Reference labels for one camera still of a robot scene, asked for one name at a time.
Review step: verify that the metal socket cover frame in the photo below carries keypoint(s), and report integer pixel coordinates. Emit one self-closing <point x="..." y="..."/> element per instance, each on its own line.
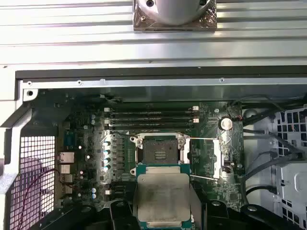
<point x="218" y="155"/>

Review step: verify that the green motherboard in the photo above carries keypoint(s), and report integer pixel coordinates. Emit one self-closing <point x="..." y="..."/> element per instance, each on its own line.
<point x="211" y="191"/>

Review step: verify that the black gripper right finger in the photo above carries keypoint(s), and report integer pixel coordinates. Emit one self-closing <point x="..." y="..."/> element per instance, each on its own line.
<point x="216" y="215"/>

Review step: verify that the round silver coin battery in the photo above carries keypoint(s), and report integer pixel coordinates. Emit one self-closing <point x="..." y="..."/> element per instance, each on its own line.
<point x="226" y="123"/>

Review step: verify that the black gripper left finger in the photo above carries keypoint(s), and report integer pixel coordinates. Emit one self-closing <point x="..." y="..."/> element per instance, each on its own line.
<point x="120" y="215"/>

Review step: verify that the square brown base plate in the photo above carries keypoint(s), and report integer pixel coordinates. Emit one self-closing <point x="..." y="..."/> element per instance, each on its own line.
<point x="139" y="21"/>

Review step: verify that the silver rear port block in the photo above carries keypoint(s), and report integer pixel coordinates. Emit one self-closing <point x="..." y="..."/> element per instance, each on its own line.
<point x="66" y="158"/>
<point x="66" y="184"/>

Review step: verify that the CPU with silver top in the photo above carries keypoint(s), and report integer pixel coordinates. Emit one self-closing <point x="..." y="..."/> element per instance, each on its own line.
<point x="163" y="196"/>

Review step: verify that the RAM slot black clips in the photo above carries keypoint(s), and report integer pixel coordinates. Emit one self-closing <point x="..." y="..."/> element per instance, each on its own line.
<point x="148" y="115"/>
<point x="148" y="125"/>

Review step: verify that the RAM slot white clips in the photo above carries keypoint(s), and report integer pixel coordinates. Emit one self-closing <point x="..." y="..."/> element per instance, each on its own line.
<point x="148" y="110"/>
<point x="148" y="120"/>

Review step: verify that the black and silver PC case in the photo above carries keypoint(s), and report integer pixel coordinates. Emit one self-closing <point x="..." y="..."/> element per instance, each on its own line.
<point x="72" y="82"/>

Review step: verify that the silver drive cage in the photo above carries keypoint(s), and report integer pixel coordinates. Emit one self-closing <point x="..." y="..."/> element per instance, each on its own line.
<point x="292" y="182"/>

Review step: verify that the blue rear port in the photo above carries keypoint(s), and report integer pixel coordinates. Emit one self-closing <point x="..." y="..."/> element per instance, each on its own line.
<point x="70" y="139"/>

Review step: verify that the CPU socket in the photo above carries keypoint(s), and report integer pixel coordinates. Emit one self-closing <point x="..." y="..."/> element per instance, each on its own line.
<point x="158" y="153"/>

